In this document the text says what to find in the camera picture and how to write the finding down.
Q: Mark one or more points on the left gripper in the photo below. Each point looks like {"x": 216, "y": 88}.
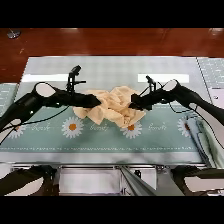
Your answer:
{"x": 86, "y": 99}

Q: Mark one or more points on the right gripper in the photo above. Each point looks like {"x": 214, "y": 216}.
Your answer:
{"x": 141, "y": 101}

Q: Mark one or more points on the pale yellow garment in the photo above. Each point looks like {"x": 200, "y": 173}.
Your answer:
{"x": 110, "y": 106}

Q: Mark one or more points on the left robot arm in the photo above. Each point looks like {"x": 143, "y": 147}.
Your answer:
{"x": 23, "y": 103}

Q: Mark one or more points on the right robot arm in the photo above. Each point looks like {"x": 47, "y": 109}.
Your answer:
{"x": 196, "y": 101}

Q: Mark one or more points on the pale blue garment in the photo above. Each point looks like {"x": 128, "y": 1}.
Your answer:
{"x": 204, "y": 136}

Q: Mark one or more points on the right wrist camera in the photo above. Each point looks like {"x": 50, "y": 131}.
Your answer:
{"x": 150, "y": 84}

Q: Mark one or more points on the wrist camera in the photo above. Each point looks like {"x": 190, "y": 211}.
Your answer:
{"x": 150, "y": 84}
{"x": 74, "y": 77}

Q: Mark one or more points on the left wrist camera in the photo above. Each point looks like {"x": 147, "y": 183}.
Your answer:
{"x": 74, "y": 77}

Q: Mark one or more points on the silver frame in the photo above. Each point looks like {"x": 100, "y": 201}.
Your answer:
{"x": 110, "y": 178}

